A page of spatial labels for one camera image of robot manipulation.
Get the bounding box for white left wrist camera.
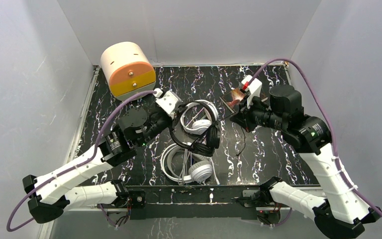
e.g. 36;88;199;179
153;88;183;120

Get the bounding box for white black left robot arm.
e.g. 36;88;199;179
23;107;178;224

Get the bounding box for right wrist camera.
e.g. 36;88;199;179
239;75;262;109

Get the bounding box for small white on-ear headphones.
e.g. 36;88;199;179
180;99;219;136

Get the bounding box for large white over-ear headphones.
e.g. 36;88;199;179
160;143;220;185

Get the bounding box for pastel mini drawer cabinet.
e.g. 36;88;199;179
100;41;156;101

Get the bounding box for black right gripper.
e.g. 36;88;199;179
230;92;287;132

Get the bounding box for orange brown paperback book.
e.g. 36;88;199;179
220;87;268;115

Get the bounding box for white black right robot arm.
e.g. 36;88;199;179
232;85;380;239

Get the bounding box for black wired headphones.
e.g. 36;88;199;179
169;100;238;157

